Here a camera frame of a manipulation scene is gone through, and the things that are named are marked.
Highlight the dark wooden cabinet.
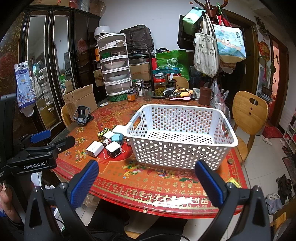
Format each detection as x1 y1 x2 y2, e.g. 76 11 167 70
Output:
1 1 106 138

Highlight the yellow toy car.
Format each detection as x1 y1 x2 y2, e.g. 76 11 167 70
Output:
97 128 110 142

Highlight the white perforated plastic basket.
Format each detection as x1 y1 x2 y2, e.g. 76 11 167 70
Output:
122 104 238 171

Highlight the red lid pickle jar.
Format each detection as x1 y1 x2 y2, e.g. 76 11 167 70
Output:
154 73 167 96

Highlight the white stacked drawer tower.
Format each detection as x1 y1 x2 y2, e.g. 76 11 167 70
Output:
97 33 132 96

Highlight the hello kitty charger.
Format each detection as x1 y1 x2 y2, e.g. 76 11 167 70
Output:
102 138 112 147

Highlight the wooden chair right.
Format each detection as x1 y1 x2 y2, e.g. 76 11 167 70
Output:
232 91 268 163

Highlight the light blue printed tote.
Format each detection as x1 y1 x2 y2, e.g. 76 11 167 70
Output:
213 25 246 63

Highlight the wooden chair behind table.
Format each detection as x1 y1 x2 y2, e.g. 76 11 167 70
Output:
173 76 189 89

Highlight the white square charger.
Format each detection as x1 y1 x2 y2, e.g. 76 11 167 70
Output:
86 141 104 158

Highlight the green shopping bag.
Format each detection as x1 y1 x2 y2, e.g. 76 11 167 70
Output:
156 50 190 80

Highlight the empty glass jar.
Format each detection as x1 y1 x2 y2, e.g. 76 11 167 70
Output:
144 85 152 101

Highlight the cardboard box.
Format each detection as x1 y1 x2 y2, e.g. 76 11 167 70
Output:
63 84 98 121

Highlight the beige canvas tote bag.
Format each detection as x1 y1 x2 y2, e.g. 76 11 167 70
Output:
194 12 219 78

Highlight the teal plug adapter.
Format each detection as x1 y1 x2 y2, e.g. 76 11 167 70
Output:
111 133 124 145

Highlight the white small charger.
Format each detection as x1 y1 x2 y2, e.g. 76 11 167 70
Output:
103 131 115 139

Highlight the green woven basket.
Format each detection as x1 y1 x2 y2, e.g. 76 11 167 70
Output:
108 93 127 102

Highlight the white cube charger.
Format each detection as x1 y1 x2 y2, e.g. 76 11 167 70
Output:
105 142 122 158

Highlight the black folding phone stand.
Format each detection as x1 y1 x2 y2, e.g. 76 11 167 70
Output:
73 105 93 126

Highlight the brown ceramic mug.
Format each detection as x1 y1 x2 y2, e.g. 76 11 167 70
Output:
199 87 214 106

